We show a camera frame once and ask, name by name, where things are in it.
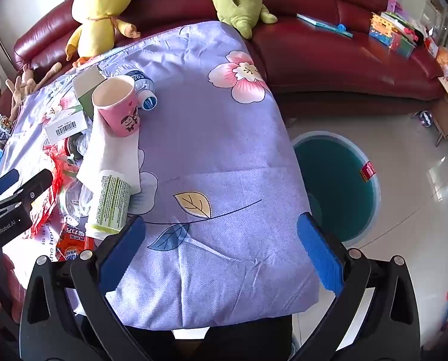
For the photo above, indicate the white green carton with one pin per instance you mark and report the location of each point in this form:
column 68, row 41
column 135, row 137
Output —
column 85, row 86

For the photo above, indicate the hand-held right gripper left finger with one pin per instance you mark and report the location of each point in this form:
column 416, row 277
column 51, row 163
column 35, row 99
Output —
column 124, row 255

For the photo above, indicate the clear plastic water bottle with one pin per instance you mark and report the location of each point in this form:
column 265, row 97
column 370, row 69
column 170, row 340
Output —
column 143, row 82

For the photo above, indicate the yellow chick plush toy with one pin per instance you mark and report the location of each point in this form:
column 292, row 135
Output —
column 96, row 26

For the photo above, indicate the small ball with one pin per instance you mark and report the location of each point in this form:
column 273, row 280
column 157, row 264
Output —
column 425, row 118

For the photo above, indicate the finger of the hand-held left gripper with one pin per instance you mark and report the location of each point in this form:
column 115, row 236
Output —
column 4, row 182
column 36, row 188

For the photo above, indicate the white and green paper cup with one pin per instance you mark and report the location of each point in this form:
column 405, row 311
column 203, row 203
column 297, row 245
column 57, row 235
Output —
column 109, row 203

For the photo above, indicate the pink paper cup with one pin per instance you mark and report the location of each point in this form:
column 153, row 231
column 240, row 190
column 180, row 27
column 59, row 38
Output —
column 122, row 116

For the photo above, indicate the white paper tissue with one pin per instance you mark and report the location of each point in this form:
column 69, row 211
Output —
column 111, row 150

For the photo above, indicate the purple floral blanket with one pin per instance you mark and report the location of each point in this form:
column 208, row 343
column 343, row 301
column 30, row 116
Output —
column 216, row 158

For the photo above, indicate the white printed plastic bag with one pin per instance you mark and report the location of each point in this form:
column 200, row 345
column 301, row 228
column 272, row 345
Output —
column 45, row 244

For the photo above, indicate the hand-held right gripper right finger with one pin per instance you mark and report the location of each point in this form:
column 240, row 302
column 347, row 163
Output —
column 321, row 255

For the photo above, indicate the red leather sofa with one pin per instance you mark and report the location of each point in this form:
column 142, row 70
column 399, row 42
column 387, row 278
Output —
column 321, row 56

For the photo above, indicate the blue thin book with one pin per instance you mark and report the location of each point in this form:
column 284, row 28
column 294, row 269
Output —
column 321, row 22

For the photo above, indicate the red plastic wrapper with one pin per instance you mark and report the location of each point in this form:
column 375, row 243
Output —
column 58, row 165

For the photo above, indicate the wooden side table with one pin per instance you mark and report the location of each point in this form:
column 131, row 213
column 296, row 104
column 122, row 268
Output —
column 447, row 120

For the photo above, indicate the orange snack packet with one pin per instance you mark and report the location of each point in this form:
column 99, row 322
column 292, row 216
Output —
column 71, row 244

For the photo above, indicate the green dinosaur plush toy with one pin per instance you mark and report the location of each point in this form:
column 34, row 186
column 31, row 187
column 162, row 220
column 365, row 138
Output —
column 231, row 3

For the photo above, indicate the teal trash bin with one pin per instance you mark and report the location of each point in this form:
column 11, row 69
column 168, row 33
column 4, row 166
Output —
column 332, row 180

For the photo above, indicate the colourful toy boxes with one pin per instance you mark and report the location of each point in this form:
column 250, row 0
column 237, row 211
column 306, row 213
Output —
column 394, row 34

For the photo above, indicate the colourful small packet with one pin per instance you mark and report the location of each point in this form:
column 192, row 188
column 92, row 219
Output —
column 2, row 127

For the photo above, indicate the white barcode box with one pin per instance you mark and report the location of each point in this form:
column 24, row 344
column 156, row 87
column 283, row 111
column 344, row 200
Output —
column 64, row 128

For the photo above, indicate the beige plush doll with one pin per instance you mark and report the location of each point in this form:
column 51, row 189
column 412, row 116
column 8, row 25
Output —
column 23, row 82

